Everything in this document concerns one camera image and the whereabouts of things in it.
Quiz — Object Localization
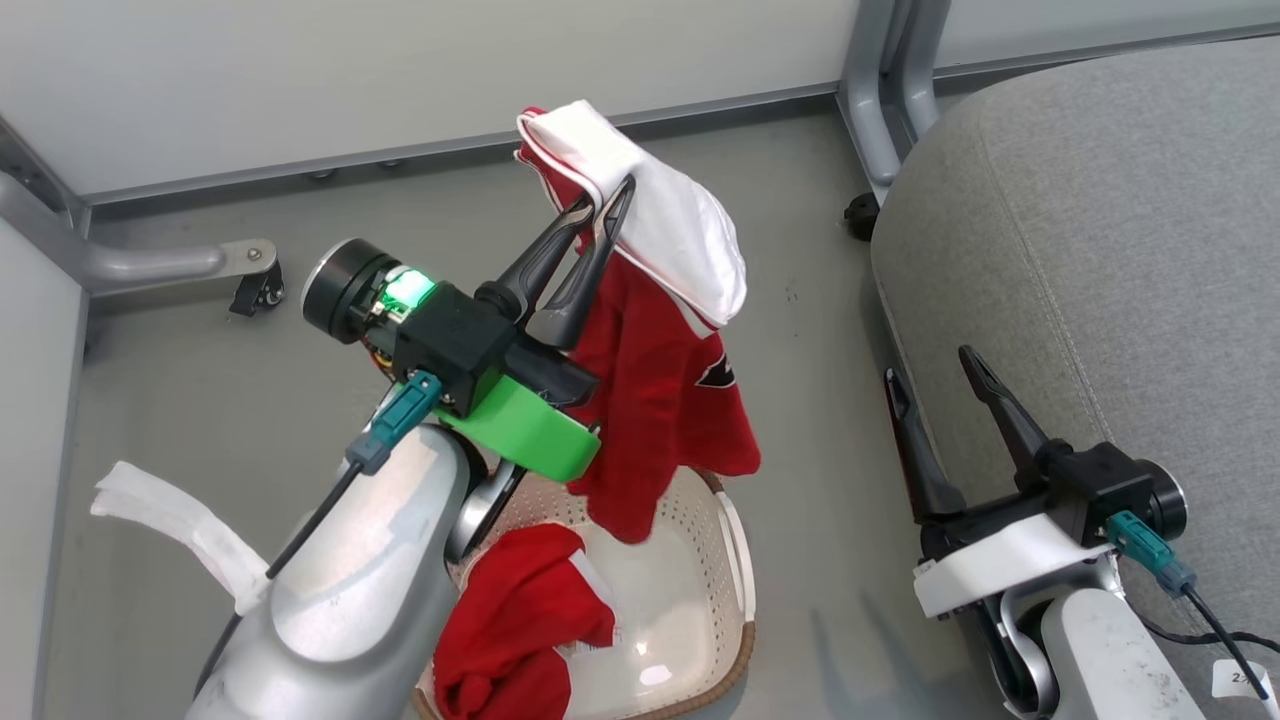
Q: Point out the cream perforated laundry basket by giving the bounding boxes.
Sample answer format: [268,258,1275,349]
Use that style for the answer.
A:
[410,465,758,720]

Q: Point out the grey fabric sofa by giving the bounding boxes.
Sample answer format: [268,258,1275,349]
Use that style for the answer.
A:
[870,35,1280,720]

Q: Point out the thin black wavy cable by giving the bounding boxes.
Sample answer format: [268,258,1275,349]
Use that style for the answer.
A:
[1140,615,1280,649]

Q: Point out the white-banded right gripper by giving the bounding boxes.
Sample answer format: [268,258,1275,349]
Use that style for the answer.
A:
[884,344,1189,619]

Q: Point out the white paper tag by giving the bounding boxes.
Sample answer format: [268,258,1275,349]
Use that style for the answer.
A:
[1212,660,1271,699]

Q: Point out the long grey partition leg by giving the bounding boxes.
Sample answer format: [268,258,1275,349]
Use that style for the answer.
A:
[0,170,279,296]

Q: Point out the teal-plug black cable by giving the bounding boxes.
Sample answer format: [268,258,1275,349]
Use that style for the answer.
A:
[192,372,443,696]
[1105,510,1276,703]

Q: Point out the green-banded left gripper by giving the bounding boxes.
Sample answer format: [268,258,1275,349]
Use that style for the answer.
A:
[302,174,638,483]

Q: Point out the right teal-plug black cable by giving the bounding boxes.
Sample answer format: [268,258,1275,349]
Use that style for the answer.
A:
[1105,510,1276,703]

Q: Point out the left teal-plug black cable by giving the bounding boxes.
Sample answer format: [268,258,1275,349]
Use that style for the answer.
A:
[192,372,443,696]

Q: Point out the black caster wheel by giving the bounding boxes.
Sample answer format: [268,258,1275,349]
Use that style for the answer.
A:
[844,192,882,242]
[228,262,286,318]

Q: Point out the red garment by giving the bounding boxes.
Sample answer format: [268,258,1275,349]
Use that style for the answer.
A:
[432,523,618,720]

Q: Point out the white fabric strip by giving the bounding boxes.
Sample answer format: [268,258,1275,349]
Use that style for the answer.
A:
[90,460,273,617]

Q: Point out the short grey partition leg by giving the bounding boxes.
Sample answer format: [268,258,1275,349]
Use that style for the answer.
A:
[895,0,951,141]
[838,0,906,207]

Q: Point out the red and white jersey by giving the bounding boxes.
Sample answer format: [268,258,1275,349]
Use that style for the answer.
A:
[515,100,763,546]

